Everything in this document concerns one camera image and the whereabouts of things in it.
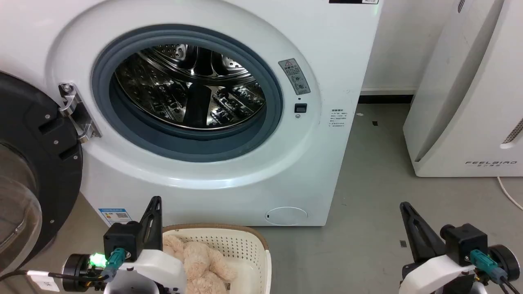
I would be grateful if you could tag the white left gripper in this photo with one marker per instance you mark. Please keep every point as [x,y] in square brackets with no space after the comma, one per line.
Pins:
[157,271]

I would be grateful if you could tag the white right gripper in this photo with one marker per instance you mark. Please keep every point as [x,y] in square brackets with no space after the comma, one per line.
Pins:
[433,275]

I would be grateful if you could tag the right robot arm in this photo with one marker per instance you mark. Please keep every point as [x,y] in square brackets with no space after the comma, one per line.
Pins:
[504,261]

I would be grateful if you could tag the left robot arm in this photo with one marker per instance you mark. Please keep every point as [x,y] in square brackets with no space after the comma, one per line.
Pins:
[77,267]

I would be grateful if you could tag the beige plush teddy bear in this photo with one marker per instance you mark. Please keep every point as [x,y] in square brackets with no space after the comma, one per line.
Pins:
[200,263]

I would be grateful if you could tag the black washing machine door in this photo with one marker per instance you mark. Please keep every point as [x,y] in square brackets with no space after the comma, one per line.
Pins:
[51,163]

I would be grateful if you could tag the stainless steel washing machine drum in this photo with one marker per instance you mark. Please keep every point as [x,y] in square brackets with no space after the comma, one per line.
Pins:
[163,94]

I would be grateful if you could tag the blue energy label sticker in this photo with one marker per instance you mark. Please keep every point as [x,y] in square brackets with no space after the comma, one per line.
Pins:
[114,215]

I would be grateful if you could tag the white perforated laundry basket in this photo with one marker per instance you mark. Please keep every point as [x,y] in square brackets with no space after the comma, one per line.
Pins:
[245,249]

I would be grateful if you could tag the white front-load washing machine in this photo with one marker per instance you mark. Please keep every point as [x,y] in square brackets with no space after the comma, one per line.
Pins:
[322,163]

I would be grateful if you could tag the chrome door hinge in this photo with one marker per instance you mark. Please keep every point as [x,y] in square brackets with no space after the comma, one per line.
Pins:
[79,116]

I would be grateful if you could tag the oval drain filter cover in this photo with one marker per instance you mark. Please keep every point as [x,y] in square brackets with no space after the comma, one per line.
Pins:
[286,215]

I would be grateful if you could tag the black baseboard strip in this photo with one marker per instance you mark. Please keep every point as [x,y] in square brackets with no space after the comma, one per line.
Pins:
[386,99]

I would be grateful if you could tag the white air purifier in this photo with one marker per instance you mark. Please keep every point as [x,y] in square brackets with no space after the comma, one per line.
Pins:
[470,102]

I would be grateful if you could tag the grey rubber door gasket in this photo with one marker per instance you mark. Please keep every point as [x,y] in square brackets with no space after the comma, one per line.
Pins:
[261,134]

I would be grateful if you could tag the grey warning sticker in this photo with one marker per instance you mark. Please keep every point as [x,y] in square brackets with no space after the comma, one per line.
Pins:
[295,76]

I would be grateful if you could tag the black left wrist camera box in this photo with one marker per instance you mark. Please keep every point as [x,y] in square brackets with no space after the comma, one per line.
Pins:
[120,237]

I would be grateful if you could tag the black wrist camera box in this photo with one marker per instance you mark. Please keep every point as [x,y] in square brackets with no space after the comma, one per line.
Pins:
[466,241]
[120,237]

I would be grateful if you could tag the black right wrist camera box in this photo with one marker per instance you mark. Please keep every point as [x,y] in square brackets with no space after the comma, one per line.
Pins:
[466,241]

